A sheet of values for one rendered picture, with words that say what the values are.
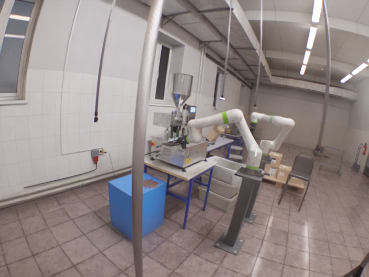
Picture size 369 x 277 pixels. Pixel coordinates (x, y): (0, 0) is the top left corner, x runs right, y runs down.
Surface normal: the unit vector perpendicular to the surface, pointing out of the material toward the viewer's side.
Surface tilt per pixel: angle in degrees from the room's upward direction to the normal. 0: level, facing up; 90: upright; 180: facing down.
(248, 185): 90
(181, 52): 90
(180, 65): 90
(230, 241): 90
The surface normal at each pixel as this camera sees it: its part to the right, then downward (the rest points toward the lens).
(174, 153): -0.54, 0.11
